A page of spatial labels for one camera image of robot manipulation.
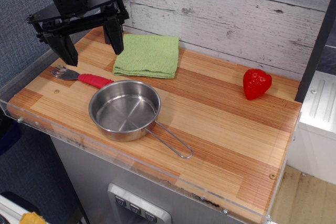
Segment white ribbed side unit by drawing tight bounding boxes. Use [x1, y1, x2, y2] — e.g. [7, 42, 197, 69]
[287, 71, 335, 184]

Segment small steel saucepan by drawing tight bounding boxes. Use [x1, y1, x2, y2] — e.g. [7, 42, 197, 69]
[89, 80, 194, 159]

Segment fork with red handle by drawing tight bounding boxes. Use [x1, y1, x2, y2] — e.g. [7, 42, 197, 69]
[50, 64, 113, 89]

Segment folded green cloth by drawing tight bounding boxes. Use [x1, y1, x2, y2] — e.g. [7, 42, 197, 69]
[113, 34, 179, 79]

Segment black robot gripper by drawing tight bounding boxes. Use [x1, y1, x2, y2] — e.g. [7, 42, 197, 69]
[27, 0, 124, 66]

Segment red plastic strawberry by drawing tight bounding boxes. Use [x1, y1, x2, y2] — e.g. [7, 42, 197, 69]
[243, 69, 272, 100]

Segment yellow object at corner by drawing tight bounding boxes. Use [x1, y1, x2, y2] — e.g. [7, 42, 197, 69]
[19, 212, 48, 224]

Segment dark vertical post right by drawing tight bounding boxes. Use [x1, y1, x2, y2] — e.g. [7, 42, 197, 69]
[297, 0, 336, 103]

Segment silver dispenser button panel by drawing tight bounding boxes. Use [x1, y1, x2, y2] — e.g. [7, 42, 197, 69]
[107, 183, 172, 223]

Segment clear acrylic table guard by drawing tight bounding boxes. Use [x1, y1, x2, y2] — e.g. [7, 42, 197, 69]
[7, 41, 301, 223]

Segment grey toy cabinet front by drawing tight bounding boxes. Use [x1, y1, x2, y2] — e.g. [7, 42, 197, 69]
[51, 137, 238, 223]

